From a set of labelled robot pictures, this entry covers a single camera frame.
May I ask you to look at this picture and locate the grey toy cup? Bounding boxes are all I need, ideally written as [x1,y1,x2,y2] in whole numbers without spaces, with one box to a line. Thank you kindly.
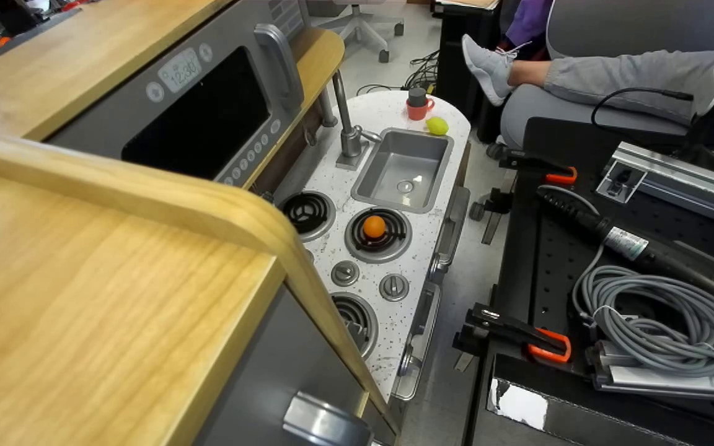
[406,79,434,106]

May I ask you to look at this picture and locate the orange toy cup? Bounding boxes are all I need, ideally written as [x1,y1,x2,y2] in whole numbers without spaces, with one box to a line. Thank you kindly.
[403,92,438,123]

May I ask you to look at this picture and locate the orange toy ball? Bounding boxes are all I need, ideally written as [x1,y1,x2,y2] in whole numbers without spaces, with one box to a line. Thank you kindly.
[362,213,392,244]

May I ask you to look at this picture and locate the grey stove knob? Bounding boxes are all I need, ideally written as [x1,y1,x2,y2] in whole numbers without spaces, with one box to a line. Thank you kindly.
[330,257,362,291]
[376,273,412,306]

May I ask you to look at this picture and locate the white speckled toy kitchen counter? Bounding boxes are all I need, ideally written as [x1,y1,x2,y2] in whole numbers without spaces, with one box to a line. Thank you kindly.
[271,87,475,403]

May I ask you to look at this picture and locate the grey toy sink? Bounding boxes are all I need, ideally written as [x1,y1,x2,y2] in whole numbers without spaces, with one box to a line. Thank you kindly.
[350,127,457,216]

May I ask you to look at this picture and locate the grey toy faucet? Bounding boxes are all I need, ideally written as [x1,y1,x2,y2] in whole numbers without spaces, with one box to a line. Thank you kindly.
[326,69,374,170]

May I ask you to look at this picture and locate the yellow toy lemon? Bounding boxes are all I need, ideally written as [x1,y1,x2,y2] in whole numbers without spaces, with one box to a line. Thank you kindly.
[424,113,452,140]

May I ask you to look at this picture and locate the grey toy microwave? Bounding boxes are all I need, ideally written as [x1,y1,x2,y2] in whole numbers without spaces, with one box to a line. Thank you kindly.
[44,0,314,190]

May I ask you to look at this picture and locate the office chair base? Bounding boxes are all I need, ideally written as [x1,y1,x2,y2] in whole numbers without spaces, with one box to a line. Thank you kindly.
[323,0,406,65]

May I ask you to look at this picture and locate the foot in white sock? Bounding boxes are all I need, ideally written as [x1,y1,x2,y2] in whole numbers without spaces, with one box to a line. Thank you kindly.
[459,32,517,109]

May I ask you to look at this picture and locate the grey chair seat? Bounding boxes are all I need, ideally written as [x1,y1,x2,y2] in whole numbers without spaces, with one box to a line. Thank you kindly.
[498,83,700,152]

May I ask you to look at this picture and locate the black tool with silver band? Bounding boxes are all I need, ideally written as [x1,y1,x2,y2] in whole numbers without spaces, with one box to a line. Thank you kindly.
[535,184,714,319]

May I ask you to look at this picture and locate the purple cloth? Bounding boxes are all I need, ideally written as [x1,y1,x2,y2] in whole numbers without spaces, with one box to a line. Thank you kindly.
[502,0,555,50]

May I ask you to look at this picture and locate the curved wooden cabinet top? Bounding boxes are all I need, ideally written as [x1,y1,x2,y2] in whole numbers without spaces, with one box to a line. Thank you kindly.
[0,128,401,446]

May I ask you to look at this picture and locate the flat wooden shelf top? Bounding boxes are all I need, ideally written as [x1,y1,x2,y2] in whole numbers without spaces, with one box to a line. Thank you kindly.
[0,0,235,144]

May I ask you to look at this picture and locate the grey microwave door handle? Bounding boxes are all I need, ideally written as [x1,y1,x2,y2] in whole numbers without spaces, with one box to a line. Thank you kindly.
[253,22,308,120]

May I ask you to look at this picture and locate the black clamp orange handle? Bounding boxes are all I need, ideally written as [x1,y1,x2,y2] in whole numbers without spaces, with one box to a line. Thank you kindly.
[452,299,576,366]
[485,142,579,190]

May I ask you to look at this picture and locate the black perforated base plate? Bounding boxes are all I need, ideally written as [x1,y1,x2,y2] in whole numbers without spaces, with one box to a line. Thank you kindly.
[463,116,714,446]

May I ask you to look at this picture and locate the silver cabinet door handle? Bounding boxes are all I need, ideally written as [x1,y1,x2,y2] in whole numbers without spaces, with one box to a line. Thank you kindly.
[281,389,374,446]

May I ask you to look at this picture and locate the black cable on seat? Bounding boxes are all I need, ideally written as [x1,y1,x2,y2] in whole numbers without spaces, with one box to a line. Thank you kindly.
[589,85,700,131]

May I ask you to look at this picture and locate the grey coiled cable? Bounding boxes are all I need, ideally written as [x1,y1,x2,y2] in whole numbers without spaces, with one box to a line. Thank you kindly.
[569,246,714,382]

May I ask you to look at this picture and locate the aluminium rail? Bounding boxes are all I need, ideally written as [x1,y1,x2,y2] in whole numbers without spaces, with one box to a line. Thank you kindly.
[595,140,714,234]

